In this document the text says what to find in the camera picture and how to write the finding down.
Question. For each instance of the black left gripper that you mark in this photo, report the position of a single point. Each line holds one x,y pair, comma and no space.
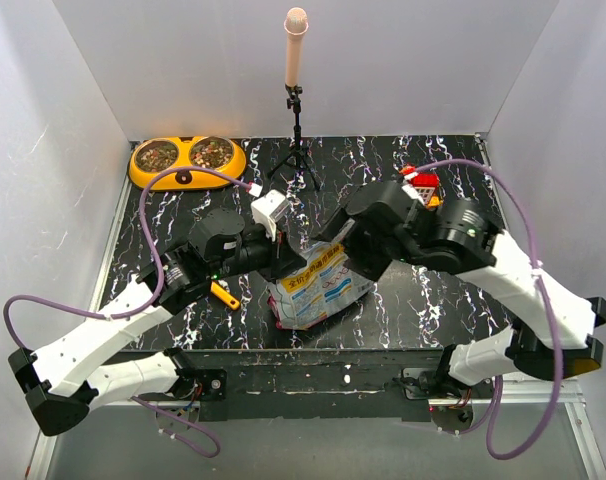
283,258

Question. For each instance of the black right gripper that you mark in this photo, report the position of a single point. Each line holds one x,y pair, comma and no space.
369,265

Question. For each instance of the white cartoon pet food bag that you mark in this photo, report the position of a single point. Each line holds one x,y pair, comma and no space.
324,287

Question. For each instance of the yellow plastic food scoop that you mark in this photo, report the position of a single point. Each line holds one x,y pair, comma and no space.
224,296

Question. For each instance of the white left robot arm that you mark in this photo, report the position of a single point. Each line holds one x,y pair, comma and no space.
67,379

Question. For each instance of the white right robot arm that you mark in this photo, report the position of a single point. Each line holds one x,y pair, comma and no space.
460,240

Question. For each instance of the yellow double pet bowl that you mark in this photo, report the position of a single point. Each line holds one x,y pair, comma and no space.
156,155

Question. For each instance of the black tripod stand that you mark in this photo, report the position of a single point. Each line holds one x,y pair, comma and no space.
298,157

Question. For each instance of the red yellow toy block truck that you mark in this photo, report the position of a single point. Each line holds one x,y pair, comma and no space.
423,187

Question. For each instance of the pink microphone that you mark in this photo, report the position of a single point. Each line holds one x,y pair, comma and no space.
296,25

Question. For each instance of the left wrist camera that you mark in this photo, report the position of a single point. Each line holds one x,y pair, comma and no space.
268,209

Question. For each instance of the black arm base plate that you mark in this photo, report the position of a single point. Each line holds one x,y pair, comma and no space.
306,383

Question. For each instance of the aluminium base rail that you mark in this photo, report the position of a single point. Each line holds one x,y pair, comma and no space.
448,413

